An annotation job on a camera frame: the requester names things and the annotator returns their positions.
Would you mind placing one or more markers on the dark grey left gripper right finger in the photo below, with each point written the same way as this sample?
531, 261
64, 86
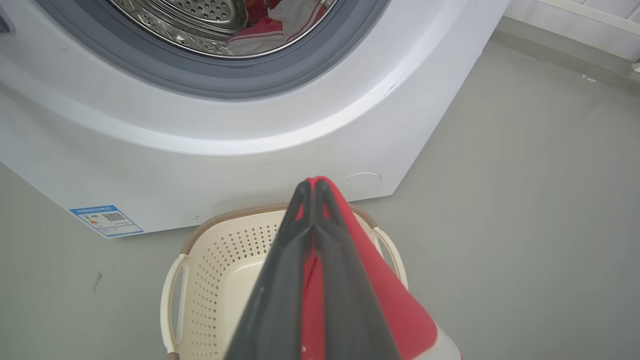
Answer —
352, 310

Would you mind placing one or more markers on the white baseboard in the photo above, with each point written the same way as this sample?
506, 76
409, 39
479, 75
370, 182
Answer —
575, 20

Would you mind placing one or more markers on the red and white garment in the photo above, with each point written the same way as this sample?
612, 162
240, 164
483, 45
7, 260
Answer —
400, 305

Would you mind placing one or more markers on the white front-load washing machine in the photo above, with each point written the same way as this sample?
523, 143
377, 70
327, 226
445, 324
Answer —
200, 130

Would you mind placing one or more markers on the blue energy label sticker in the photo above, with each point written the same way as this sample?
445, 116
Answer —
107, 220

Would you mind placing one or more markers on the red and white clothes in drum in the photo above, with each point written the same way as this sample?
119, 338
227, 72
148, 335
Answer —
270, 30

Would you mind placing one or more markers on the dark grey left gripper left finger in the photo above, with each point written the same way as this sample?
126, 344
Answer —
272, 310

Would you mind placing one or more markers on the cream perforated laundry basket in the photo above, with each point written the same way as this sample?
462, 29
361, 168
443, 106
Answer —
220, 270

